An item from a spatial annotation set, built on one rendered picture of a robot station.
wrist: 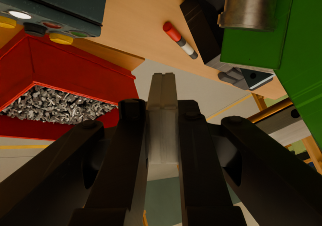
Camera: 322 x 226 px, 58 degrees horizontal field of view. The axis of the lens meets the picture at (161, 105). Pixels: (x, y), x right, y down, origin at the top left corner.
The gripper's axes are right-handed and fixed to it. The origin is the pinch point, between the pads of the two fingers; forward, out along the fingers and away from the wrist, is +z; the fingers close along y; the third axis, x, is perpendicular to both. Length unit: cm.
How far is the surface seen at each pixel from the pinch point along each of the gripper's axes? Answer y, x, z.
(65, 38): -12.5, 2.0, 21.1
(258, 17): 5.7, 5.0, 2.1
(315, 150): 127, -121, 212
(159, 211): -31, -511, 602
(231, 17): 4.2, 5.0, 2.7
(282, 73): 8.2, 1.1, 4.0
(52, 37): -14.1, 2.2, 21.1
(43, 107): -26, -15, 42
